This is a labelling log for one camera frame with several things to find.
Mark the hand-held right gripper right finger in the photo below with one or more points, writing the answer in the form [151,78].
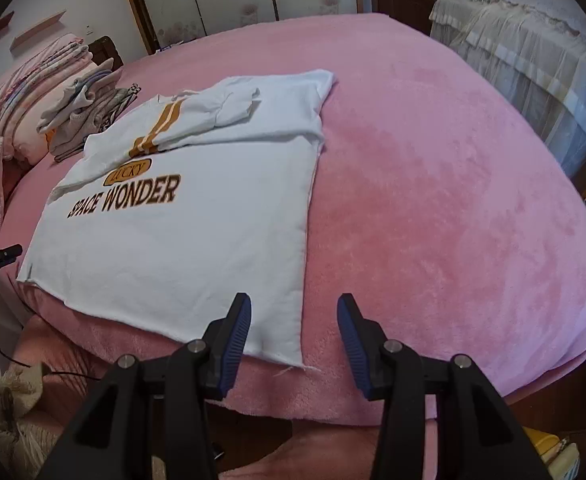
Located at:
[353,345]

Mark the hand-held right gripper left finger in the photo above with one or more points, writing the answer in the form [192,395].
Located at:
[235,345]

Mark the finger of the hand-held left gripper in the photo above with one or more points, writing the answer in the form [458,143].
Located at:
[8,252]

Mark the white printed sweatshirt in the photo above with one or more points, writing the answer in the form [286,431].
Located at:
[173,260]

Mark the pile of folded grey clothes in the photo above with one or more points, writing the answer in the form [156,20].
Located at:
[73,135]

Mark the stack of folded clothes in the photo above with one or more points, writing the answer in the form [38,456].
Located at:
[68,105]

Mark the person's pink plush clothing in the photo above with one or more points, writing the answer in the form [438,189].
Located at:
[58,345]

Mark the cream shaggy rug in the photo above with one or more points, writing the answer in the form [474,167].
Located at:
[3,410]

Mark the pastel striped folded blanket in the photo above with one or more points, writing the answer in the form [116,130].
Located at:
[48,76]

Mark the black white striped folded garment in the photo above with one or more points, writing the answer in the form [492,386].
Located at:
[125,95]

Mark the bed with pink plush blanket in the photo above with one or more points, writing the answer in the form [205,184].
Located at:
[423,160]

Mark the yellow plastic item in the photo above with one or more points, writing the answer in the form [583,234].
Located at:
[540,442]

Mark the dark wooden headboard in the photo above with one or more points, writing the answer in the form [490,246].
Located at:
[105,50]

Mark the light wooden wall shelf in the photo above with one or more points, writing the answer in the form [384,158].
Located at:
[38,27]

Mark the dark red wall shelf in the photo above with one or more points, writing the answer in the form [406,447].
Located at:
[0,22]

